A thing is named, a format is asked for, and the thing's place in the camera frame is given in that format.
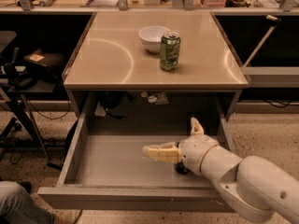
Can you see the grey open drawer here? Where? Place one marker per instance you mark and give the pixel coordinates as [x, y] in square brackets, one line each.
[105, 168]

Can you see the white stick with grip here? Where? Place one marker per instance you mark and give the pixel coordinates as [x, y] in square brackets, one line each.
[274, 22]

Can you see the white bowl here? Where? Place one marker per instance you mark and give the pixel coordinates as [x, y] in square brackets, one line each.
[151, 36]

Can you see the brown shoe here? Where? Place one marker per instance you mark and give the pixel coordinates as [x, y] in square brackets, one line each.
[68, 217]

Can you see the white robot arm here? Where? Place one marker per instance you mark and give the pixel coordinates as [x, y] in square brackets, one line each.
[254, 187]

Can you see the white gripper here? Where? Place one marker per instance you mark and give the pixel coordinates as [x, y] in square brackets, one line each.
[193, 153]

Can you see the grey cabinet with counter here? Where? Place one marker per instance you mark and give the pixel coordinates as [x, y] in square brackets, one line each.
[111, 56]

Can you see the green soda can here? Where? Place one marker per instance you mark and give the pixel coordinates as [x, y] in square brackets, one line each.
[170, 48]

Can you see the person leg in jeans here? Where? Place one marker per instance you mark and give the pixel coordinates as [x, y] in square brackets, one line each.
[18, 207]

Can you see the blue pepsi can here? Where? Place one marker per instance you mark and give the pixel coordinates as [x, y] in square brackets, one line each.
[181, 169]

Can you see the black bag with note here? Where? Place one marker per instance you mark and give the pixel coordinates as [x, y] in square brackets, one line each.
[45, 65]

